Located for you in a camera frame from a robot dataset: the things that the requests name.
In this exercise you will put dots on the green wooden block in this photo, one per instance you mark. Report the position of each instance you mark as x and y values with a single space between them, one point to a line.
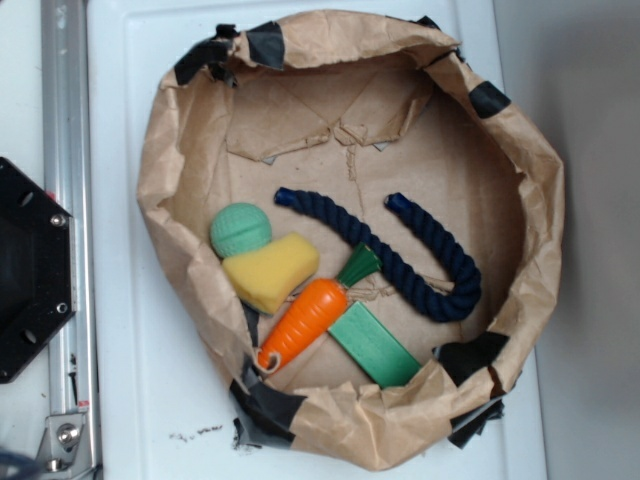
372 346

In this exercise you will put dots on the brown paper bag container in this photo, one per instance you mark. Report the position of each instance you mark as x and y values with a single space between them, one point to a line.
352 128

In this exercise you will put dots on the green textured ball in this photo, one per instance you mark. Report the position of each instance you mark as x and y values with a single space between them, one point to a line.
239 228

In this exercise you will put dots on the metal corner bracket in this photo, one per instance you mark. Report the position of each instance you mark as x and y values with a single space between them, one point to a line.
64 451

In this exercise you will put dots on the yellow sponge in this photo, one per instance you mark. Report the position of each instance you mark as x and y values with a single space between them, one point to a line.
265 277

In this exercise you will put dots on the orange toy carrot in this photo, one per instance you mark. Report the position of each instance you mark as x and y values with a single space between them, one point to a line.
317 307

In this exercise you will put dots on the aluminium extrusion rail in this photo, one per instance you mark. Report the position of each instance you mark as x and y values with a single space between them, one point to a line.
73 373

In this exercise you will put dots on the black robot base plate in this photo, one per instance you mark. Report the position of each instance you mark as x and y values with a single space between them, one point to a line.
36 277

